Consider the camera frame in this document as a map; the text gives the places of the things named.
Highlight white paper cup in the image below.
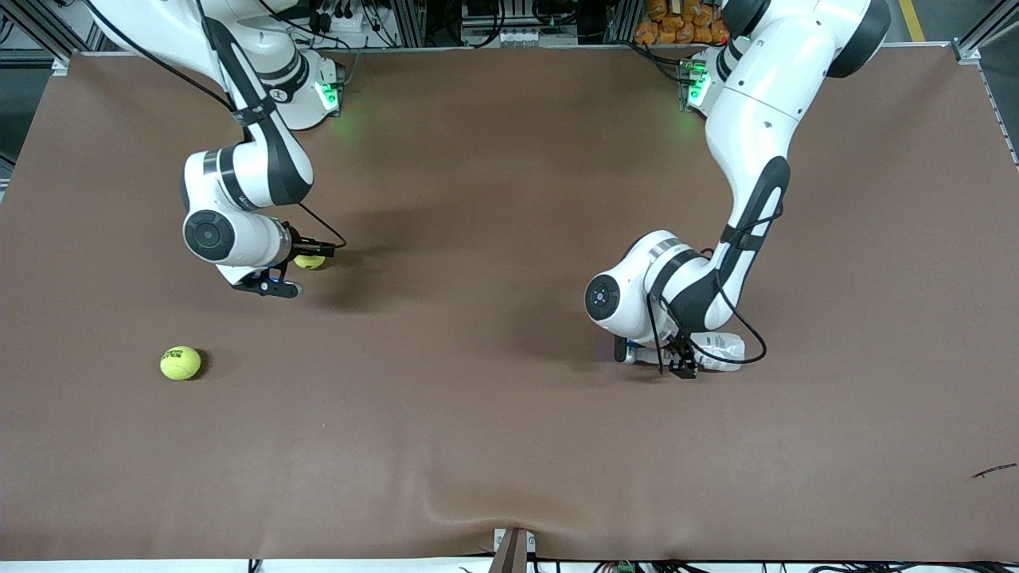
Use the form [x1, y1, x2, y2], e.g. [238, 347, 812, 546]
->
[627, 332, 747, 372]

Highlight brown table mat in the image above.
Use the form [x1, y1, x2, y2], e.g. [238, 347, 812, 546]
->
[0, 44, 1019, 562]

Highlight white power strip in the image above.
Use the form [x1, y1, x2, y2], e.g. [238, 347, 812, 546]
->
[306, 0, 375, 33]

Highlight orange background items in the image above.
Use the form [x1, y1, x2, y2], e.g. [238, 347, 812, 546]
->
[633, 0, 729, 46]

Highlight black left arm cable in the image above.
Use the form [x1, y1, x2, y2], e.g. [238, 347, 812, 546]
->
[646, 203, 769, 375]

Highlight aluminium frame posts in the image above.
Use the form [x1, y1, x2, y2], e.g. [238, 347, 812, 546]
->
[390, 0, 431, 49]

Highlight metal table edge bracket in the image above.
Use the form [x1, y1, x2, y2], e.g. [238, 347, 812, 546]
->
[492, 528, 536, 573]

